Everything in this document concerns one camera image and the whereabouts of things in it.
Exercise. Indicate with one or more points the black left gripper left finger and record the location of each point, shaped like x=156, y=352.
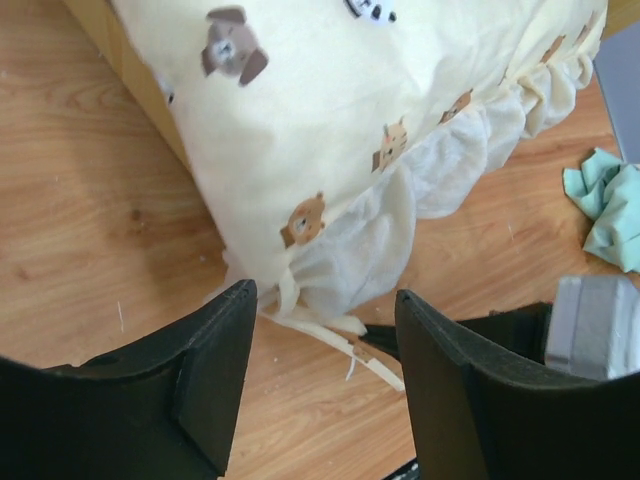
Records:
x=162, y=407

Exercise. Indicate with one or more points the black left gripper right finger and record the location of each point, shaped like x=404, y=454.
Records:
x=482, y=404

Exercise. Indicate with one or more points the cream animal print mattress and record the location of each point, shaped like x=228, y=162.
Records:
x=320, y=132

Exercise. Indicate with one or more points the wooden pet bed frame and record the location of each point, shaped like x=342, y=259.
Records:
x=99, y=21

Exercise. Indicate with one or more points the mint green cloth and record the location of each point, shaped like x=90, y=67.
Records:
x=606, y=190

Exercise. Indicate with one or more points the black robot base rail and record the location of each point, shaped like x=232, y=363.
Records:
x=593, y=334

